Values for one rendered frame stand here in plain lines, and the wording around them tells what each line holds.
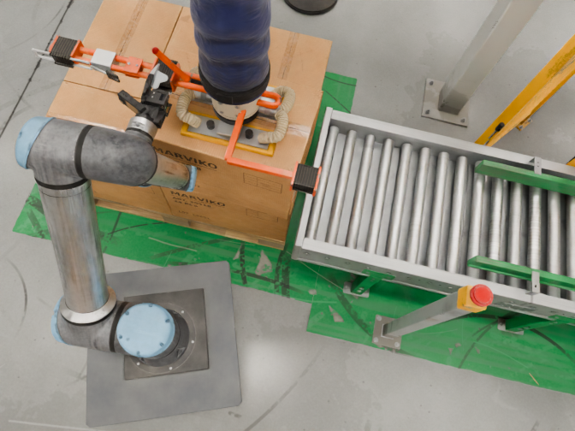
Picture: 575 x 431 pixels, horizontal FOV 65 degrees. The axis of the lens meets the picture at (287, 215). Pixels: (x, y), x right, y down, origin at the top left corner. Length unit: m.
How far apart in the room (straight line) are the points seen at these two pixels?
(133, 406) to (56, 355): 0.97
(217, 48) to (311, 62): 1.15
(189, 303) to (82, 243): 0.56
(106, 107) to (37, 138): 1.27
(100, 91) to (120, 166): 1.37
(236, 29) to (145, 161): 0.42
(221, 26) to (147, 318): 0.82
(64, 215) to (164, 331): 0.45
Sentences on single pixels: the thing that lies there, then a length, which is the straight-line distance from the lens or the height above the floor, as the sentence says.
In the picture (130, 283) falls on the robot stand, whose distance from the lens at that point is 1.71.
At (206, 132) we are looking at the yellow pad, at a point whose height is 0.97.
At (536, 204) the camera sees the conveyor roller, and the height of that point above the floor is 0.55.
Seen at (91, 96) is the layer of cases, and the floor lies 0.54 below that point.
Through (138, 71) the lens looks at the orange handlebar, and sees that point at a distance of 1.67.
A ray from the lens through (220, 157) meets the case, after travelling 1.61.
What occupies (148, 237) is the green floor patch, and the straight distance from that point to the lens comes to 2.55.
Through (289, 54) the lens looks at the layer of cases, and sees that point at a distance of 2.41.
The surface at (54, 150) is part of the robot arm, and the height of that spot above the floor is 1.54.
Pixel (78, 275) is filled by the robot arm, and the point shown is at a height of 1.21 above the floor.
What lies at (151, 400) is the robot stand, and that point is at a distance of 1.65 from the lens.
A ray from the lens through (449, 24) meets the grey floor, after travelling 3.59.
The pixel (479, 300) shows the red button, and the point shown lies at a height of 1.04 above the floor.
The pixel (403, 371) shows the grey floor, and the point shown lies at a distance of 2.49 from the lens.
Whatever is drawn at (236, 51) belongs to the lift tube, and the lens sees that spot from 1.28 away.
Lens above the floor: 2.37
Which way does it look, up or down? 69 degrees down
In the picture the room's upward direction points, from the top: 12 degrees clockwise
